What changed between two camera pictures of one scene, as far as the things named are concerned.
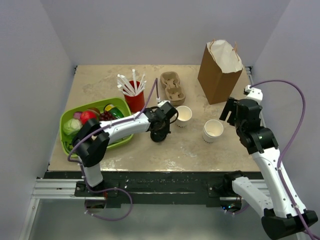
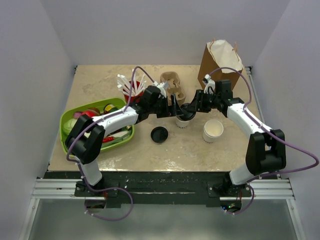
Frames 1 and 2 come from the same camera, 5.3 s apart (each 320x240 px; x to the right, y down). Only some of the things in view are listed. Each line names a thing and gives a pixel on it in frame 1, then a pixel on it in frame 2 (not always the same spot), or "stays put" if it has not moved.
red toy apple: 85,115 stays put
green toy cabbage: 72,126 stays put
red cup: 134,96 stays put
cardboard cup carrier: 170,81 stays put
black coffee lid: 158,136 -> 187,112
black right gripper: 231,105 -> 200,96
